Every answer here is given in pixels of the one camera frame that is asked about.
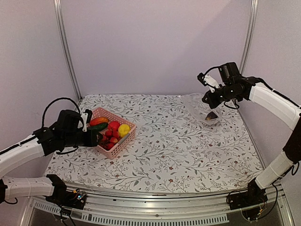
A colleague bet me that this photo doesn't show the aluminium frame post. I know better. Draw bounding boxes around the aluminium frame post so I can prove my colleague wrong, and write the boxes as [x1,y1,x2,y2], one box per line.
[238,0,259,74]
[53,0,82,101]

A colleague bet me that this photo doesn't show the aluminium front rail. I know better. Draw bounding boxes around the aluminium front rail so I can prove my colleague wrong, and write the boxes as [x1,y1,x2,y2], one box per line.
[20,183,297,226]

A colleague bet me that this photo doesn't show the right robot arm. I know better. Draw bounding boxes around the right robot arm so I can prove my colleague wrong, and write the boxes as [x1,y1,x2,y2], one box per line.
[197,62,301,205]

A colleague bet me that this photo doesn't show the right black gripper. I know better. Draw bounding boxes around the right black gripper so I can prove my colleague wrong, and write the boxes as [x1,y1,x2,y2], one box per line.
[202,83,240,109]

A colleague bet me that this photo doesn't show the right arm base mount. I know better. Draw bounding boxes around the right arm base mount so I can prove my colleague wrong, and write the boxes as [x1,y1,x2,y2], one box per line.
[226,179,268,221]

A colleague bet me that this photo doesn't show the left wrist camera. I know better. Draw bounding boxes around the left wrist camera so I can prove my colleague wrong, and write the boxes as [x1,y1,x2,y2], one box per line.
[81,109,93,132]

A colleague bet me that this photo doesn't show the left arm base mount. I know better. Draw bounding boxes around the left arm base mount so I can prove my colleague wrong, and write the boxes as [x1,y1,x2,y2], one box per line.
[46,174,87,210]

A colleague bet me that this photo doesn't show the red toy apple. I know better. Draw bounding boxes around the red toy apple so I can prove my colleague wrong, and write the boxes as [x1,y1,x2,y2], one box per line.
[108,121,120,131]

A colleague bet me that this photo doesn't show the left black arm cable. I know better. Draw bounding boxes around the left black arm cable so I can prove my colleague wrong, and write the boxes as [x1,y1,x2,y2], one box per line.
[41,97,81,129]

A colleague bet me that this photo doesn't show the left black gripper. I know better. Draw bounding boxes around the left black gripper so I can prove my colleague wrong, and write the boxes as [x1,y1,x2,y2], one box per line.
[63,129,103,148]

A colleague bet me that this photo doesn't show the green toy cucumber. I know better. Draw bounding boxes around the green toy cucumber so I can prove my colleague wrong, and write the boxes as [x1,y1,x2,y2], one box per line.
[87,122,109,132]

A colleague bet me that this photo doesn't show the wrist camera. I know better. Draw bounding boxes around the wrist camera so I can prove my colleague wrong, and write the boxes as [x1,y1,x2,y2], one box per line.
[197,73,221,93]
[81,109,93,132]

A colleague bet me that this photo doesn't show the right aluminium frame post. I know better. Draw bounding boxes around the right aluminium frame post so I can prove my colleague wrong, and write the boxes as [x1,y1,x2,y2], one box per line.
[238,0,259,74]

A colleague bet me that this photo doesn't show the left aluminium frame post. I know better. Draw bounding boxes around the left aluminium frame post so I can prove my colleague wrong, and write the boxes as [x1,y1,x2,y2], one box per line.
[53,0,82,101]

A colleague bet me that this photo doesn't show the pink plastic basket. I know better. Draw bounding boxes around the pink plastic basket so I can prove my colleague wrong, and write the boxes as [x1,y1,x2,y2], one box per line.
[89,107,136,160]

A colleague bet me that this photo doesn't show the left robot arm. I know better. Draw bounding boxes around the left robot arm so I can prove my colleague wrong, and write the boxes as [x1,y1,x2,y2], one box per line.
[0,110,100,209]

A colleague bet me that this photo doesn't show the floral table mat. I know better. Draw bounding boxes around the floral table mat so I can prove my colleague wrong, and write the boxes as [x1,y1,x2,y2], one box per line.
[46,95,263,193]

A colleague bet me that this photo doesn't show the clear zip top bag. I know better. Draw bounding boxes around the clear zip top bag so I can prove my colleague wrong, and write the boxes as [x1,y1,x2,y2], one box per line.
[181,93,222,126]

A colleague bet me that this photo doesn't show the yellow toy pepper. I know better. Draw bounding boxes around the yellow toy pepper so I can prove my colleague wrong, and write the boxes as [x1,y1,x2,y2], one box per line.
[118,124,131,138]

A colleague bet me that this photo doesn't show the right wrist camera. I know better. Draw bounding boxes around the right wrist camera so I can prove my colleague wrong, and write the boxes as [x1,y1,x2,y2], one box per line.
[197,73,221,93]

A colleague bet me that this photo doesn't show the dark purple toy fruit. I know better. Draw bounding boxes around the dark purple toy fruit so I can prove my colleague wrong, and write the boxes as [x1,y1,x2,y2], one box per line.
[205,112,218,121]

